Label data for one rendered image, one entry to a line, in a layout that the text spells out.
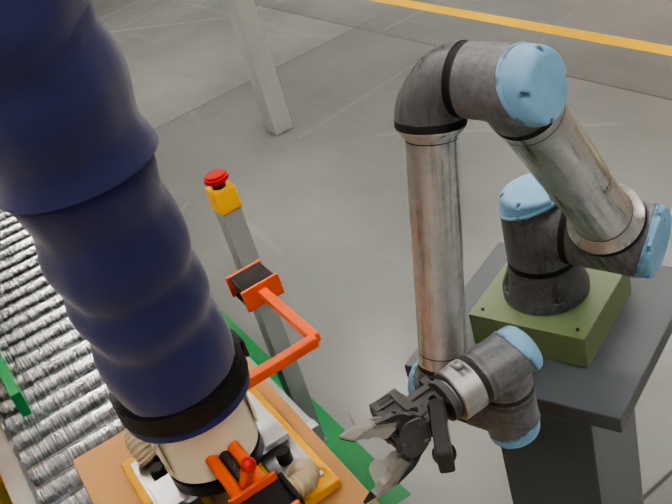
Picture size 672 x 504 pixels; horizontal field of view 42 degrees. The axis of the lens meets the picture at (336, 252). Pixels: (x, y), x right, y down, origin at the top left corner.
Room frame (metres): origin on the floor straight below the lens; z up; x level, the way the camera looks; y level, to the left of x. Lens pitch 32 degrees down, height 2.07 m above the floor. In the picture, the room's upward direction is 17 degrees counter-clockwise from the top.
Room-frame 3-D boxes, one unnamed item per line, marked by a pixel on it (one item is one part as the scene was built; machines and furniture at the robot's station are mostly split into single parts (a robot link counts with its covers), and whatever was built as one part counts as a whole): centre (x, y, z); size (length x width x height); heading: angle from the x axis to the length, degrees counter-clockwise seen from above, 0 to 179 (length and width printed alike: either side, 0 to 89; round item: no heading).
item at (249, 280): (1.54, 0.18, 1.08); 0.09 x 0.08 x 0.05; 113
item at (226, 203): (2.20, 0.25, 0.50); 0.07 x 0.07 x 1.00; 23
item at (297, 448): (1.20, 0.22, 0.98); 0.34 x 0.10 x 0.05; 23
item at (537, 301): (1.56, -0.43, 0.88); 0.19 x 0.19 x 0.10
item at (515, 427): (1.11, -0.20, 0.97); 0.12 x 0.09 x 0.12; 44
